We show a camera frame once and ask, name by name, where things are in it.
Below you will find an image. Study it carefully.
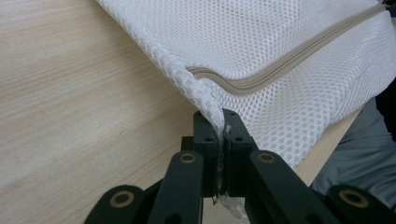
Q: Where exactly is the grey clothing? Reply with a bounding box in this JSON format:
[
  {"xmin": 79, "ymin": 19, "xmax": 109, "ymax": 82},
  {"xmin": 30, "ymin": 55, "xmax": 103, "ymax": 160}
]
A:
[{"xmin": 309, "ymin": 96, "xmax": 396, "ymax": 210}]

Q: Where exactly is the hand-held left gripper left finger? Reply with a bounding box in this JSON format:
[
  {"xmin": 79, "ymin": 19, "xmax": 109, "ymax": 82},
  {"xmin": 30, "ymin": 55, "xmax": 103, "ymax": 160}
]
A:
[{"xmin": 181, "ymin": 110, "xmax": 219, "ymax": 198}]

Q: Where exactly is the white mesh laundry bag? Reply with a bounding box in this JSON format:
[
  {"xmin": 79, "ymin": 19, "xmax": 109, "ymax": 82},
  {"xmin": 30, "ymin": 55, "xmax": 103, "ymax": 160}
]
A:
[{"xmin": 95, "ymin": 0, "xmax": 396, "ymax": 224}]

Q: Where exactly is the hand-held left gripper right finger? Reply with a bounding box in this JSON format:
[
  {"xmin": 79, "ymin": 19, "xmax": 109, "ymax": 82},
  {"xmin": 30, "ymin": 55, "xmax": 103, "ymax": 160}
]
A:
[{"xmin": 221, "ymin": 108, "xmax": 260, "ymax": 198}]

